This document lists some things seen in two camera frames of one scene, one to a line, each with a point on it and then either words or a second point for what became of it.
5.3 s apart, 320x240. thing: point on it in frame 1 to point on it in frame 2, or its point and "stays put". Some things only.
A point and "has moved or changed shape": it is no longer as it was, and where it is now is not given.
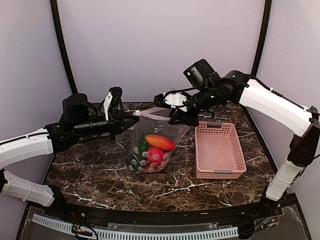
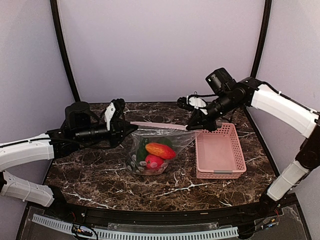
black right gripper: x=185 y=118 to x=197 y=118
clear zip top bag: x=154 y=140 has moved or changed shape
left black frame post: x=59 y=38 stays put
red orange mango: x=160 y=142 to x=161 y=150
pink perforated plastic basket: x=218 y=152 stays put
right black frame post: x=264 y=37 stays put
